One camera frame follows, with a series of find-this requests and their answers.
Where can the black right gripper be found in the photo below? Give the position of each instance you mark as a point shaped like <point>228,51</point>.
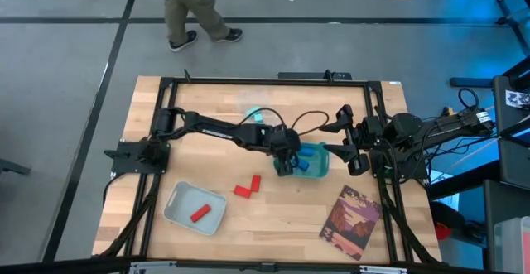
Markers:
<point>368,135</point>

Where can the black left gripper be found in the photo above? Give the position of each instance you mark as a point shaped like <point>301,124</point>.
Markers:
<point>285,141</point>

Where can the red block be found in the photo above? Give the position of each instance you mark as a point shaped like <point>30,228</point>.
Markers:
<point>200,213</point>
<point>256,184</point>
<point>242,191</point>

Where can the light blue block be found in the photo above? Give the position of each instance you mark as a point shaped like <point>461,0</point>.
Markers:
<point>259,118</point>
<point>252,112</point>

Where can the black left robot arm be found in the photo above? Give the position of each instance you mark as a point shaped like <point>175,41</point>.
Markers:
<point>215,129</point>

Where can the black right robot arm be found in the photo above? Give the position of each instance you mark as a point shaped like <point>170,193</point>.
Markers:
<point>439,129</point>

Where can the teal plastic tray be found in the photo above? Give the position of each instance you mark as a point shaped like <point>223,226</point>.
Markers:
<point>319,166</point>

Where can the clear plastic container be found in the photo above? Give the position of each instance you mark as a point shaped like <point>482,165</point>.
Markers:
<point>248,96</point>

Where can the picture book with landscape cover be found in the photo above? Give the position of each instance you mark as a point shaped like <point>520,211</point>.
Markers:
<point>350,224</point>

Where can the yellow power splitter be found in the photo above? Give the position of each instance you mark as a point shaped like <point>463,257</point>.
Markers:
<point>447,111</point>

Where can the grey plastic tray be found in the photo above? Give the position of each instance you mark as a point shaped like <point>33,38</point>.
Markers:
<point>182,201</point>

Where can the red round object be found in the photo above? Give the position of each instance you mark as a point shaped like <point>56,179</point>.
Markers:
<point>443,232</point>

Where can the black floor bar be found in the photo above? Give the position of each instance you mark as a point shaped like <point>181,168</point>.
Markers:
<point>472,82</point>

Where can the black side desk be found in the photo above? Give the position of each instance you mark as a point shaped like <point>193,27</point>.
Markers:
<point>509,158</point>

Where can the black white marker tag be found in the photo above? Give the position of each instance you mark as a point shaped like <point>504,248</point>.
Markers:
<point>517,99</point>

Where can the person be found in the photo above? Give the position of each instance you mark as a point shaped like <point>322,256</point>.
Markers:
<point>186,1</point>

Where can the translucent storage box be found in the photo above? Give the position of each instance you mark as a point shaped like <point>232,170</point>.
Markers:
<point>511,245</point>

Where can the black furniture leg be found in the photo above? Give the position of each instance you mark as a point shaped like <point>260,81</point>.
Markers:
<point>12,167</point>

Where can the silver frame bracket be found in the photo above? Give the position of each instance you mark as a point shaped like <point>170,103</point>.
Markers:
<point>153,265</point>
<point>383,270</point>

